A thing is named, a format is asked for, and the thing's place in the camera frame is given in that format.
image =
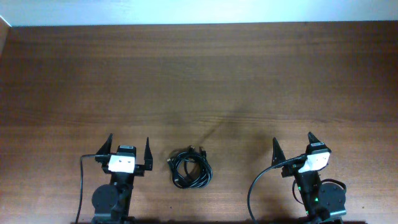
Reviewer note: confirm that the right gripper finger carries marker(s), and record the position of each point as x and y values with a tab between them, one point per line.
277	154
313	139

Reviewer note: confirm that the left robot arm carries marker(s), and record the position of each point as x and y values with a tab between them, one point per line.
112	201

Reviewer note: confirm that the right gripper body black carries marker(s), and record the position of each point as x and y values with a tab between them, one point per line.
291	169

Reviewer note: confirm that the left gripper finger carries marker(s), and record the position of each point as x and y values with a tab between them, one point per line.
148	158
105	149

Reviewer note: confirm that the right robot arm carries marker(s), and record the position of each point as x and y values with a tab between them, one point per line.
323	200

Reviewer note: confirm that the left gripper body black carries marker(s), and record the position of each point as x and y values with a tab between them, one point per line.
138	169

